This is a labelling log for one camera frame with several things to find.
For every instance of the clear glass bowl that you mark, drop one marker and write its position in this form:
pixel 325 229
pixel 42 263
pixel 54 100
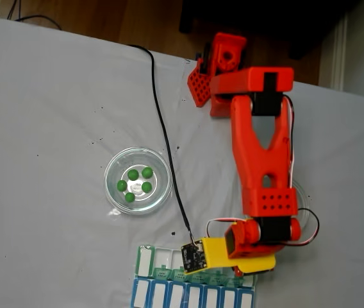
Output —
pixel 301 195
pixel 156 205

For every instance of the dark wooden furniture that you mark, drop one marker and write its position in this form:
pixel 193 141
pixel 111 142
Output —
pixel 265 19

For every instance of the weekly pill organizer box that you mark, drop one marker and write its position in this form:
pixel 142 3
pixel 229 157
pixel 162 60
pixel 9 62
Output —
pixel 161 256

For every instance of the black camera circuit board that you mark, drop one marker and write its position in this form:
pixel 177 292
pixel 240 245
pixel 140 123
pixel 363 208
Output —
pixel 193 258

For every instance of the red perforated mount plate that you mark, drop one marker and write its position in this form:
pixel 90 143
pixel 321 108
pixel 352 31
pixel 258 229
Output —
pixel 199 86

